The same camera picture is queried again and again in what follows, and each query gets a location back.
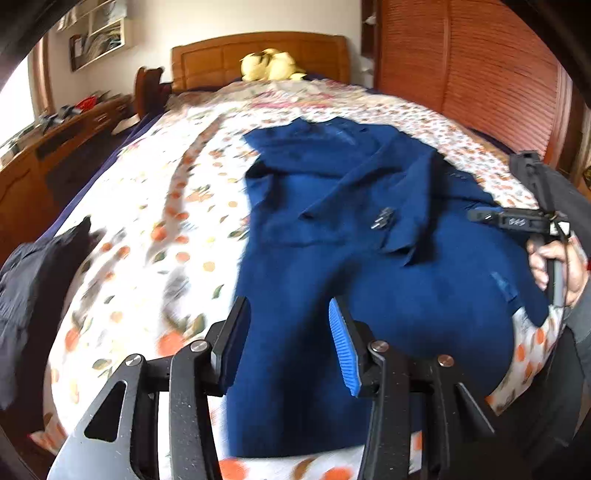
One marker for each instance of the orange print bedsheet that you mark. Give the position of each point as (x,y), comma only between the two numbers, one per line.
(161,230)

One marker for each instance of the window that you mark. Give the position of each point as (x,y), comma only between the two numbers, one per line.
(18,101)

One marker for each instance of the white wall shelf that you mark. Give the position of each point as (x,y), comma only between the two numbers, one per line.
(99,37)

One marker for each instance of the wooden bed headboard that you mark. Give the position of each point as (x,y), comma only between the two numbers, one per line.
(207,60)

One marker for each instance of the person's right hand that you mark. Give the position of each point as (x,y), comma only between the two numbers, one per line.
(577,272)

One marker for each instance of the wooden chair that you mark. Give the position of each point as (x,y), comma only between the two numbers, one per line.
(150,90)

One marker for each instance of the blue blazer jacket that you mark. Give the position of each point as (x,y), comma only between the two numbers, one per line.
(369,277)

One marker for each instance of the wooden desk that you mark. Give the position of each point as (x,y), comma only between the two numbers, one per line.
(27,184)

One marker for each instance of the wooden slatted wardrobe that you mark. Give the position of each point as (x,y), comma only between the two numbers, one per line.
(461,60)

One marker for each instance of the floral blanket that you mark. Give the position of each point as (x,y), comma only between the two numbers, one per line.
(277,94)

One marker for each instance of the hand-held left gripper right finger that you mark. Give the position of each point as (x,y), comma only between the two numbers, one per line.
(341,350)

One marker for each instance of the black desk gadget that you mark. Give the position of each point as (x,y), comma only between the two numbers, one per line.
(57,116)

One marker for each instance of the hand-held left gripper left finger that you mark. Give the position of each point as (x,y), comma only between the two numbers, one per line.
(233,350)

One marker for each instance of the wooden door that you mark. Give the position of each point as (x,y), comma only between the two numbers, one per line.
(579,138)

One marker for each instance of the white paper sheet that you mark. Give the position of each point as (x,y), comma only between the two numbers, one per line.
(127,125)

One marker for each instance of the yellow plush toy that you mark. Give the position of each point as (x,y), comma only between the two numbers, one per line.
(272,64)

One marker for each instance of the black folded garment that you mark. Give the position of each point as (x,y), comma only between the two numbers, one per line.
(32,286)

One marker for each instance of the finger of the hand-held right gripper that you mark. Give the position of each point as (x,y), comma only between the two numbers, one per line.
(549,189)
(512,220)

